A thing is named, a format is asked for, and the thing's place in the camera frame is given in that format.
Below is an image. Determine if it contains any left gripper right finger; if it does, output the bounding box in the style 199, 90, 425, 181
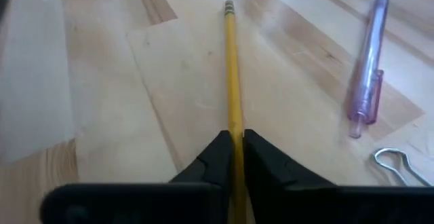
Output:
243, 129, 434, 224

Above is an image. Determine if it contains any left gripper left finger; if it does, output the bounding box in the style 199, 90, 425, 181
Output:
39, 130, 235, 224

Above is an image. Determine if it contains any black binder clip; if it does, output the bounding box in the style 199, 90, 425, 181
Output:
372, 147, 433, 188

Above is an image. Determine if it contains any yellow pencil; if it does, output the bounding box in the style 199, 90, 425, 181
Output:
223, 0, 248, 224

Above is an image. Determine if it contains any purple translucent pen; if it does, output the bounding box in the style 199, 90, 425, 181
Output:
345, 0, 391, 140

